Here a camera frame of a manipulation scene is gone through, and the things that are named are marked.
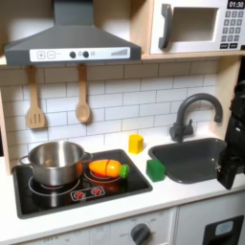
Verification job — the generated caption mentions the slotted wooden spatula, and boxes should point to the slotted wooden spatula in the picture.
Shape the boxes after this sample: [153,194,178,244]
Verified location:
[25,65,47,130]

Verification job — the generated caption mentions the orange toy carrot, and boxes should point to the orange toy carrot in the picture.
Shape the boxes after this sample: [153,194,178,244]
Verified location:
[88,158,131,180]

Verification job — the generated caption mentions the black toy stove top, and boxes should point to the black toy stove top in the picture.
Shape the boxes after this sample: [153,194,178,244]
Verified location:
[12,148,153,220]

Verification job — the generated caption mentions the grey microwave door handle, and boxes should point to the grey microwave door handle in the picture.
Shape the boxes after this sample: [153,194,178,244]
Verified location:
[158,3,173,51]

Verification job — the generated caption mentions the wooden spoon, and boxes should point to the wooden spoon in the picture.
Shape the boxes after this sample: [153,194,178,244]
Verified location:
[75,63,92,124]

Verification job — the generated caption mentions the dark grey toy sink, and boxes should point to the dark grey toy sink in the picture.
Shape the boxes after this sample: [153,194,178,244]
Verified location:
[147,137,245,186]

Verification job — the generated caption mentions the grey range hood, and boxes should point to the grey range hood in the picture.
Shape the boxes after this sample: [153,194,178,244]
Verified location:
[3,0,143,67]

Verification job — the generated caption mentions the white toy microwave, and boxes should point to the white toy microwave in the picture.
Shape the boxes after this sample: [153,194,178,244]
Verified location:
[149,0,245,56]

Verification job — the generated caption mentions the grey oven knob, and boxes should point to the grey oven knob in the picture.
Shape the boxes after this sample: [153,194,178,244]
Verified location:
[129,222,152,245]

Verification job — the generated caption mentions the yellow toy block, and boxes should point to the yellow toy block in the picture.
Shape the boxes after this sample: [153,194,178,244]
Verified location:
[128,134,145,155]

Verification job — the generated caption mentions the green toy block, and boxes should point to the green toy block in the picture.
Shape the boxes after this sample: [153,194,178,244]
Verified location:
[145,158,167,183]

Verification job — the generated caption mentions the dark grey curved tap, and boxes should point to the dark grey curved tap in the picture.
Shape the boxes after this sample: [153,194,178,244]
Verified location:
[168,92,224,144]

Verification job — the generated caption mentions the steel cooking pot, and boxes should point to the steel cooking pot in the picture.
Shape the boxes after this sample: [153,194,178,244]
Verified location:
[19,141,94,188]

